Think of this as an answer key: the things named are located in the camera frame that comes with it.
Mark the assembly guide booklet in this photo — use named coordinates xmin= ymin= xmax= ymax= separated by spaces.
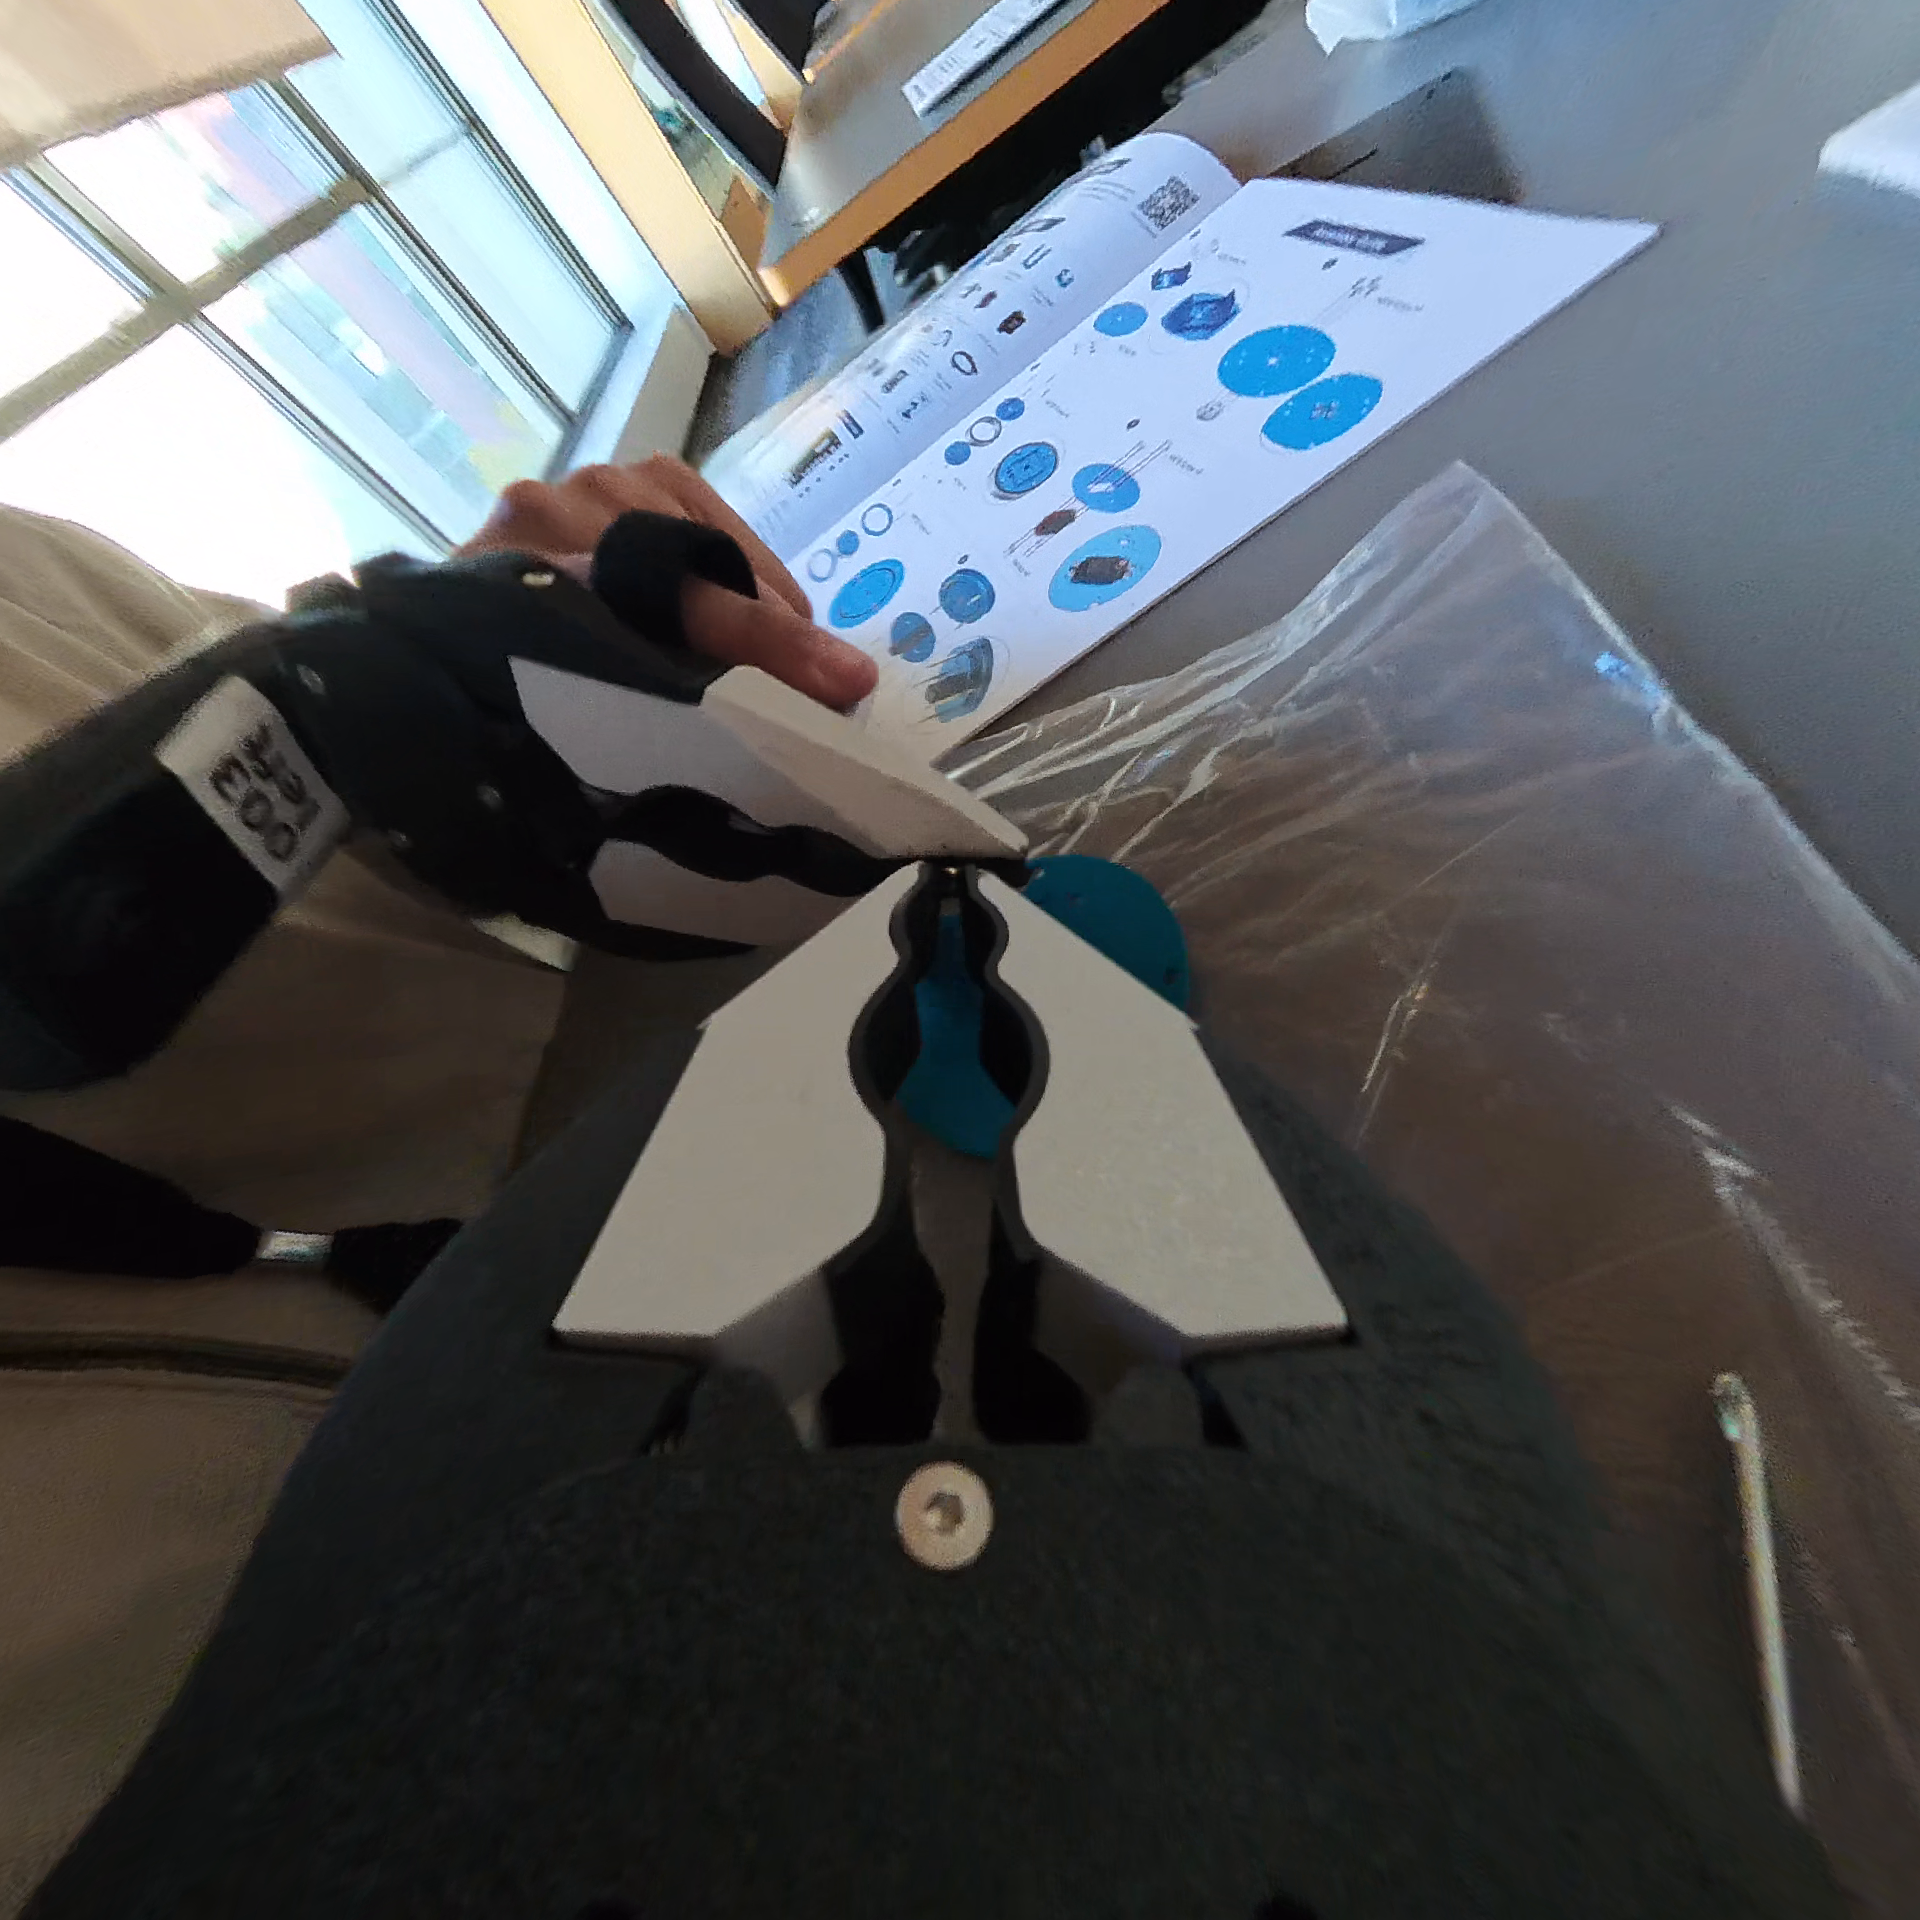
xmin=693 ymin=129 xmax=1661 ymax=747

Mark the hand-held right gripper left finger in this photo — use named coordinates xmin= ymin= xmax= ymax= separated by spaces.
xmin=548 ymin=864 xmax=941 ymax=1428

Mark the small silver metal pin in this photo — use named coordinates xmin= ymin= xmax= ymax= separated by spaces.
xmin=1706 ymin=1367 xmax=1805 ymax=1813

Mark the person's left hand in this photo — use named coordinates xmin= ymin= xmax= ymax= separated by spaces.
xmin=450 ymin=454 xmax=881 ymax=709

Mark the wooden edged desk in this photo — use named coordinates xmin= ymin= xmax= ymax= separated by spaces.
xmin=755 ymin=0 xmax=1187 ymax=309

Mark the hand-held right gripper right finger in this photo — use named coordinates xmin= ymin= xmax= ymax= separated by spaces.
xmin=956 ymin=864 xmax=1352 ymax=1367

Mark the black strap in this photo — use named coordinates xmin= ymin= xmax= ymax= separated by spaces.
xmin=0 ymin=1115 xmax=459 ymax=1280

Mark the large window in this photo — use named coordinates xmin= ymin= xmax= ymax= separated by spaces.
xmin=0 ymin=0 xmax=635 ymax=563

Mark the clear plastic bag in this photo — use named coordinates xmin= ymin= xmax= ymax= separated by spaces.
xmin=932 ymin=459 xmax=1920 ymax=1920

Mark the blue round metal plate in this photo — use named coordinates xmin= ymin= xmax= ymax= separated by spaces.
xmin=893 ymin=852 xmax=1198 ymax=1167

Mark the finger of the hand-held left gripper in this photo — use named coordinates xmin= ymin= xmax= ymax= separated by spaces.
xmin=506 ymin=652 xmax=1031 ymax=867
xmin=479 ymin=791 xmax=919 ymax=957

